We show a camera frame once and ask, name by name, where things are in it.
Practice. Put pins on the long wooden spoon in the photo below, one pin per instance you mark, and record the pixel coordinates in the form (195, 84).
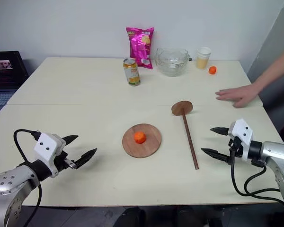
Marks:
(190, 142)

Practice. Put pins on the person's bare hand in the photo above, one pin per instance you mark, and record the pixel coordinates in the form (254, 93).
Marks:
(241, 94)

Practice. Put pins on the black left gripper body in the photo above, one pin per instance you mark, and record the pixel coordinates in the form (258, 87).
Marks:
(61, 163)

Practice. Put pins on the dark rounded shape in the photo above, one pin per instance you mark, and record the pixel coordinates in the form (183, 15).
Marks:
(130, 217)

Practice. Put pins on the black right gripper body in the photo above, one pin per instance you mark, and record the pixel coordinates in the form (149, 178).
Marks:
(236, 147)

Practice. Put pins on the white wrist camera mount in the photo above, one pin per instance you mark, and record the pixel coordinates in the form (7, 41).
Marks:
(242, 132)
(46, 147)

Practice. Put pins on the black laptop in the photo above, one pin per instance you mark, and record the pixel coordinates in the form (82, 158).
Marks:
(4, 71)

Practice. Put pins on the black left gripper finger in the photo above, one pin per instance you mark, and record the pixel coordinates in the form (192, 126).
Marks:
(86, 157)
(70, 139)

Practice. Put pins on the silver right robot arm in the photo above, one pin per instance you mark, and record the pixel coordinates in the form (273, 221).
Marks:
(274, 151)

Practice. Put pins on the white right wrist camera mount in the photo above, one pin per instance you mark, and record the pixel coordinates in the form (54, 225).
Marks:
(242, 132)

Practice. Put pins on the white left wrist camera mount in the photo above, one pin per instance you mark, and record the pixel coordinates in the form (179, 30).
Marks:
(46, 147)

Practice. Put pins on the round wooden board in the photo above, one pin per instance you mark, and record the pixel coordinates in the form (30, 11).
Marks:
(151, 144)

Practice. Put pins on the pink chips bag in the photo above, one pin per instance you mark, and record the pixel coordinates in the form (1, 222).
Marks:
(140, 47)

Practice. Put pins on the person's bare forearm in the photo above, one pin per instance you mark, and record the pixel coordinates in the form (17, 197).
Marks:
(277, 68)

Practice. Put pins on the small orange plastic piece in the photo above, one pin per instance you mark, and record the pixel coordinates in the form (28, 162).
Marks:
(212, 70)

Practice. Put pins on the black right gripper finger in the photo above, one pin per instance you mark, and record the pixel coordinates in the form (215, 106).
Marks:
(221, 130)
(215, 154)

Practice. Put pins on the clear glass bowl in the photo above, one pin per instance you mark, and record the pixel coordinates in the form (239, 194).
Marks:
(171, 62)

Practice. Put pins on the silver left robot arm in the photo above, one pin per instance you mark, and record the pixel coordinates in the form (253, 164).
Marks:
(4, 183)

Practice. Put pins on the orange fruit on board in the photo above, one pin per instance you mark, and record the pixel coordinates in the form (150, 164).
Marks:
(140, 137)

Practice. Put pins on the yellow green drink can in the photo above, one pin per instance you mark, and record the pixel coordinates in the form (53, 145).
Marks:
(131, 73)

